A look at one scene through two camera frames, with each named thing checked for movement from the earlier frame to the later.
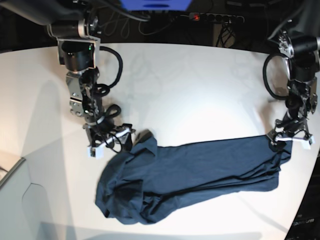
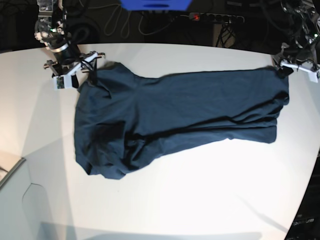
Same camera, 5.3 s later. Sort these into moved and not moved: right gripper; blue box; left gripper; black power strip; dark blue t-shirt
Moved: left gripper; right gripper; dark blue t-shirt
Not moved: blue box; black power strip
